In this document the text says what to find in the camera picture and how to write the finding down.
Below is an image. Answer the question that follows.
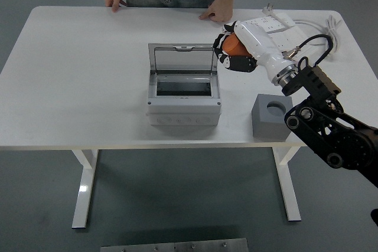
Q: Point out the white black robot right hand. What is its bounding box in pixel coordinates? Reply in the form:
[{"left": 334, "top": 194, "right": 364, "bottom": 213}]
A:
[{"left": 212, "top": 20, "right": 296, "bottom": 80}]

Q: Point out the person's left hand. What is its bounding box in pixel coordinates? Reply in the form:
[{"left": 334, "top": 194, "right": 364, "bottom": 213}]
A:
[{"left": 198, "top": 0, "right": 234, "bottom": 23}]

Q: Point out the orange cylinder battery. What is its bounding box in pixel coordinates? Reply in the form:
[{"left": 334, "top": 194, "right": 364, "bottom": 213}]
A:
[{"left": 221, "top": 33, "right": 253, "bottom": 57}]

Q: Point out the transparent hinged box lid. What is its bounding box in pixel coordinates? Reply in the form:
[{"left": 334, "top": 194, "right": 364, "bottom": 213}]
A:
[{"left": 147, "top": 42, "right": 221, "bottom": 73}]

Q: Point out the long white power strip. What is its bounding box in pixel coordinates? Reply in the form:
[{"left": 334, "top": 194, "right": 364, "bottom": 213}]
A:
[{"left": 242, "top": 17, "right": 289, "bottom": 34}]

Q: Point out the wide white power strip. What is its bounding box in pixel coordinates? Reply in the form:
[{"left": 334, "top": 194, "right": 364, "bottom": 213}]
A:
[{"left": 267, "top": 26, "right": 311, "bottom": 54}]

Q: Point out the narrow white power strip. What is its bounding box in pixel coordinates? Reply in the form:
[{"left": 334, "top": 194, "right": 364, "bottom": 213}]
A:
[{"left": 271, "top": 12, "right": 295, "bottom": 27}]

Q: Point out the white power plug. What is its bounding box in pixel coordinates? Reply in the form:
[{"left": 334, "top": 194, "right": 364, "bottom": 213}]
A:
[{"left": 262, "top": 3, "right": 280, "bottom": 18}]

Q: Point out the small white socket panel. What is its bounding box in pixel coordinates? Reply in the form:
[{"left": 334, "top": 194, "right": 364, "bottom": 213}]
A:
[{"left": 292, "top": 44, "right": 320, "bottom": 58}]

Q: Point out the grey cube holder block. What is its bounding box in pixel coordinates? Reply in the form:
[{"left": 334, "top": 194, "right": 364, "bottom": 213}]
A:
[{"left": 252, "top": 93, "right": 294, "bottom": 142}]

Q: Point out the white table leg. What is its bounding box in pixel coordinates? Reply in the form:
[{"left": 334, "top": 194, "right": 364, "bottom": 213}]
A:
[
  {"left": 271, "top": 145, "right": 302, "bottom": 222},
  {"left": 70, "top": 149, "right": 100, "bottom": 229}
]

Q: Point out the white power cable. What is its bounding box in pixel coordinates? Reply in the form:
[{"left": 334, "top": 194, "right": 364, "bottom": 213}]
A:
[{"left": 294, "top": 14, "right": 345, "bottom": 58}]

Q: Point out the grey electrical enclosure box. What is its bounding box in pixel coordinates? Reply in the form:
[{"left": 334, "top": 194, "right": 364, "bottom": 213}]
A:
[{"left": 146, "top": 70, "right": 222, "bottom": 126}]

